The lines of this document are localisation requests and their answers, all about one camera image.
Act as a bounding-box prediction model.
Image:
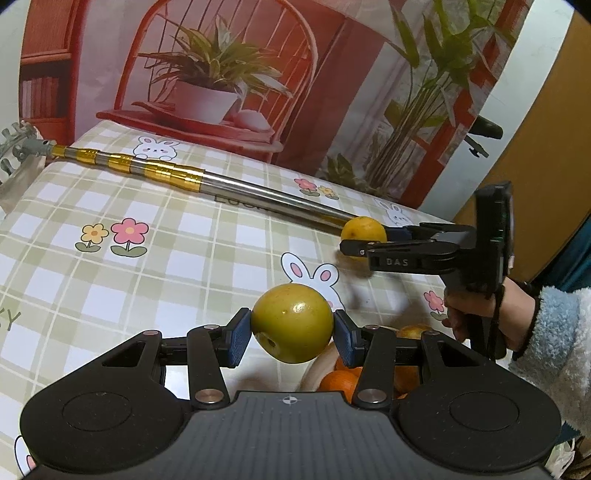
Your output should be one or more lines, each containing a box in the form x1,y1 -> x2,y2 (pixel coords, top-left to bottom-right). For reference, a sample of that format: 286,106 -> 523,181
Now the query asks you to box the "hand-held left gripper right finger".
335,310 -> 513,411

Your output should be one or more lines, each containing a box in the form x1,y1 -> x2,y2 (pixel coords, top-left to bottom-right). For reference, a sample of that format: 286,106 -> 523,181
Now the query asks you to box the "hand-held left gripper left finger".
69,308 -> 252,409

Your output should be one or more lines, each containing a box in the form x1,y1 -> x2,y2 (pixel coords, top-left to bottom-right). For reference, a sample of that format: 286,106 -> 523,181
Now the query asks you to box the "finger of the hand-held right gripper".
387,223 -> 476,245
340,240 -> 476,275

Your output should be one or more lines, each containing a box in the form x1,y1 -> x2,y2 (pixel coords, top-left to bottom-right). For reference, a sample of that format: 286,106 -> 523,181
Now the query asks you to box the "beige plate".
300,344 -> 345,393

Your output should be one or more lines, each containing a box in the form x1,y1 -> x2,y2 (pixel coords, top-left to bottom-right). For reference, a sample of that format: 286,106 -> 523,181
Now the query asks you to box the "large yellow orange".
341,216 -> 389,261

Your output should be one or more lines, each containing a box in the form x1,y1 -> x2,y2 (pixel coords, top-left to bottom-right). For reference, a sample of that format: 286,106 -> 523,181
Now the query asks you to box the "green apple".
250,284 -> 334,364

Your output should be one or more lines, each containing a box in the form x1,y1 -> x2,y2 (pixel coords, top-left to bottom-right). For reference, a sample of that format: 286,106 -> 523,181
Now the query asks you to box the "person's right hand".
444,282 -> 541,356

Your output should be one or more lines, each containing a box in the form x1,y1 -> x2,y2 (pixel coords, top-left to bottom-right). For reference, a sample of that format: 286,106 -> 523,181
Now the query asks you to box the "teal cloth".
538,217 -> 591,291

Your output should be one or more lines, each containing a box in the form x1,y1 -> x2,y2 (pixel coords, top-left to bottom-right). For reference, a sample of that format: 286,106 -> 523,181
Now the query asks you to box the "wooden board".
452,14 -> 591,284

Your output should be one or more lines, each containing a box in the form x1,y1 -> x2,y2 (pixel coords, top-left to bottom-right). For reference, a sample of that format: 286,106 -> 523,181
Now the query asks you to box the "telescopic metal rod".
0,121 -> 365,236

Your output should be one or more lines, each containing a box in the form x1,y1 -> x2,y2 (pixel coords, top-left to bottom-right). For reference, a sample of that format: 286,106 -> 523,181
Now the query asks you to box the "printed room backdrop cloth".
18,0 -> 539,210

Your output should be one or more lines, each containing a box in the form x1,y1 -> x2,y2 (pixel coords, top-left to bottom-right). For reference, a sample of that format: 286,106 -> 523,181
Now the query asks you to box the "white plastic bag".
549,436 -> 591,480

